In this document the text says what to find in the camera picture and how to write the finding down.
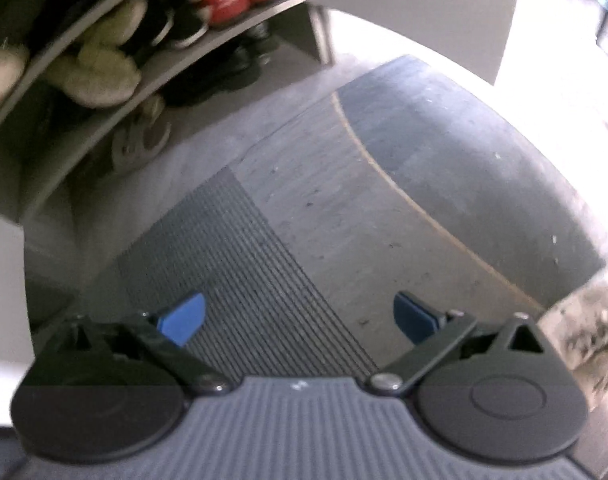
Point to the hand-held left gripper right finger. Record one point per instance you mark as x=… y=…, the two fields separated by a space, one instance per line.
x=416 y=317

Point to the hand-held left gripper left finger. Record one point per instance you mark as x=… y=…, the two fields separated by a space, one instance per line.
x=183 y=317

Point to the grey shoe cabinet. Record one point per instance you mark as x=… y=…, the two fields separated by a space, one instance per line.
x=320 y=35

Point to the white cabinet door gold emblem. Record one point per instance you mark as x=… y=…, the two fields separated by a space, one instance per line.
x=409 y=10

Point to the grey door mat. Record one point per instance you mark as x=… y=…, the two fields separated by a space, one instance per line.
x=384 y=185

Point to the beige speckled object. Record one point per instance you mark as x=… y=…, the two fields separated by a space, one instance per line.
x=584 y=340

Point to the black leather shoe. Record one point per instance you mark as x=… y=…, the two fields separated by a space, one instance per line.
x=223 y=70

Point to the black sneaker white sole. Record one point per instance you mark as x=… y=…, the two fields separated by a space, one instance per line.
x=181 y=27

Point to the cream shoe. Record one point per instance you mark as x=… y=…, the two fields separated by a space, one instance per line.
x=3 y=80

